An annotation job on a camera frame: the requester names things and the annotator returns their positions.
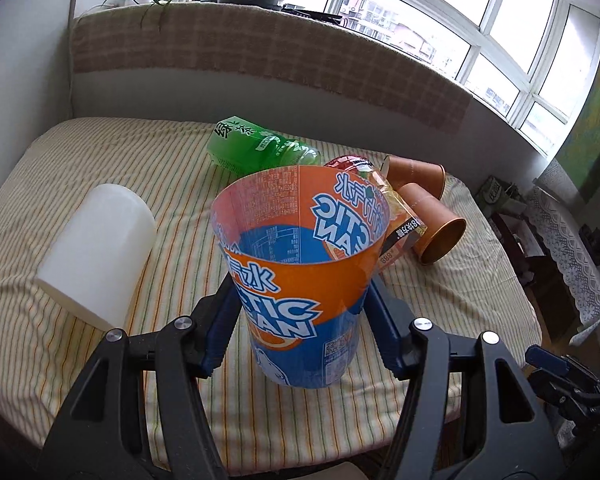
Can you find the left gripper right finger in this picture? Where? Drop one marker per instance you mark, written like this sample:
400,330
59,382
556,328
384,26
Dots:
390,319

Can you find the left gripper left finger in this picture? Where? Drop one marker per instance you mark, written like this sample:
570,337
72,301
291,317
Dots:
219,315

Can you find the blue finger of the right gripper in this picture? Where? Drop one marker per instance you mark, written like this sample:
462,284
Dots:
543,359

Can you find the orange blue Arctic Ocean cup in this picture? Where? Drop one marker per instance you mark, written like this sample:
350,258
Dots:
301,256

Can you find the pink transparent bottle cup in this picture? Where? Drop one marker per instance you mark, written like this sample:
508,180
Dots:
405,228

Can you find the orange paper cup front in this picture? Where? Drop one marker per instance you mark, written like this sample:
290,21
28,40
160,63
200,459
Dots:
444,229

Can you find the orange paper cup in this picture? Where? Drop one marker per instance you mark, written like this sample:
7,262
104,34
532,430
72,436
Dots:
444,229
400,170

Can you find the white plastic cup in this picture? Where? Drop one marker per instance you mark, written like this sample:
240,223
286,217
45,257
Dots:
93,267

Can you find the orange paper cup rear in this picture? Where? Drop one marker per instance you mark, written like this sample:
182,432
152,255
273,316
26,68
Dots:
400,170

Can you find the green plastic bottle cup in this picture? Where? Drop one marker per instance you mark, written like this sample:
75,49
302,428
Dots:
245,148

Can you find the white lace cloth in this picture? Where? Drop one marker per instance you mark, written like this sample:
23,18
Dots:
560,235

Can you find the brown checkered backrest cloth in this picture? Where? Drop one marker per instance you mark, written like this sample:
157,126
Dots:
267,44

